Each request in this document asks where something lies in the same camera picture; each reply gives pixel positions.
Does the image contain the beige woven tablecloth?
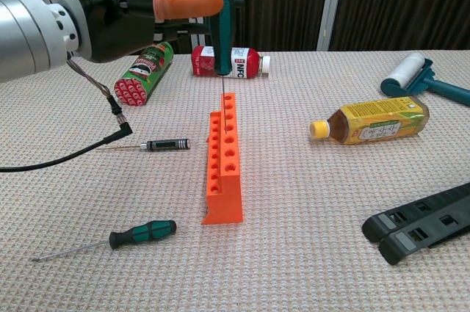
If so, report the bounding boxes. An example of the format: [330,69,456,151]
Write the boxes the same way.
[0,49,470,312]

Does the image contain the orange screwdriver holder block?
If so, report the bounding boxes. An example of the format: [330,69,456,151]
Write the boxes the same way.
[200,92,245,225]

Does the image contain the black metal precision screwdriver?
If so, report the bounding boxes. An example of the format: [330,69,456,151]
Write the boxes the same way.
[104,137,192,152]

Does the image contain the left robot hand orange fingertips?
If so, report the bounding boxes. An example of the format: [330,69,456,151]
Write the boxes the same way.
[57,0,245,64]

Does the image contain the teal lint roller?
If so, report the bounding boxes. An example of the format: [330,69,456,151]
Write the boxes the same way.
[380,51,470,108]

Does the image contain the green Pringles can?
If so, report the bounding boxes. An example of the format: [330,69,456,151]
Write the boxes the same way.
[113,40,174,107]

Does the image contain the yellow label tea bottle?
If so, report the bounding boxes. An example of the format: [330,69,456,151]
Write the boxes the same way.
[309,95,430,146]

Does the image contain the long green black screwdriver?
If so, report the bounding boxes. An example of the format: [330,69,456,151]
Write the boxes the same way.
[31,219,178,263]

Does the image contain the red juice bottle white cap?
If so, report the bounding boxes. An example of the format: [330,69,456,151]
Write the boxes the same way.
[190,46,272,80]

